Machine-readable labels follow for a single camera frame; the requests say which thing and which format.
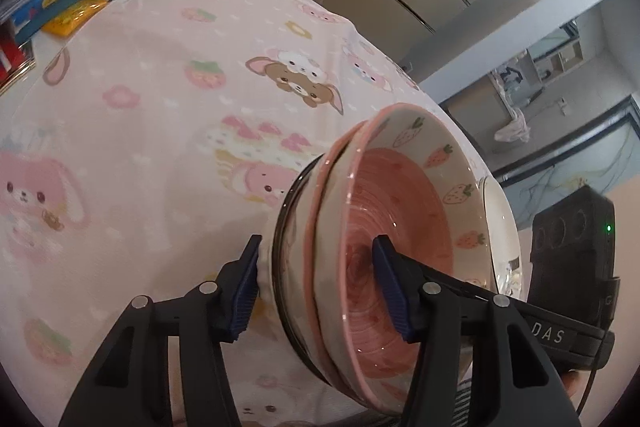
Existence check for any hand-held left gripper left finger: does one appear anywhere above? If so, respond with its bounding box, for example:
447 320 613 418
59 234 264 427

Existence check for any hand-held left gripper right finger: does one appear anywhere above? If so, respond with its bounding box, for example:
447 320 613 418
371 234 583 427

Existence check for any clear glass bowl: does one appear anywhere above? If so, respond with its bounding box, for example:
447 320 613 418
260 154 333 385

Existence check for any white cat print plate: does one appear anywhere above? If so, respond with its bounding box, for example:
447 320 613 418
479 177 523 303

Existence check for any shallow pink carrot print bowl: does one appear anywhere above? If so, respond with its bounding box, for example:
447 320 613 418
302 119 381 410

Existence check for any deep pink carrot print bowl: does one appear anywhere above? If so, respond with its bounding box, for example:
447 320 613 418
339 103 495 417

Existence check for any person's right hand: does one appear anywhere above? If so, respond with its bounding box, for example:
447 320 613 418
562 371 594 408

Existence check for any white towel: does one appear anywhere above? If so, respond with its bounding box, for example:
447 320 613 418
494 109 531 144

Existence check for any grey striped cloth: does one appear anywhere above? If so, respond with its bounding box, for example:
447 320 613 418
452 377 478 427

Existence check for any bathroom mirror cabinet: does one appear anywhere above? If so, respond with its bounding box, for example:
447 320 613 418
530 36 586 80

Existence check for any yellow packet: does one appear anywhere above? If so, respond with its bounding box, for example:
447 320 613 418
41 0 112 38

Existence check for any black door frame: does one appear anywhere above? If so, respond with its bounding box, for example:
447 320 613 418
490 97 640 188

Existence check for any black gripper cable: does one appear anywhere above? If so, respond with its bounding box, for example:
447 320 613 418
577 367 601 415

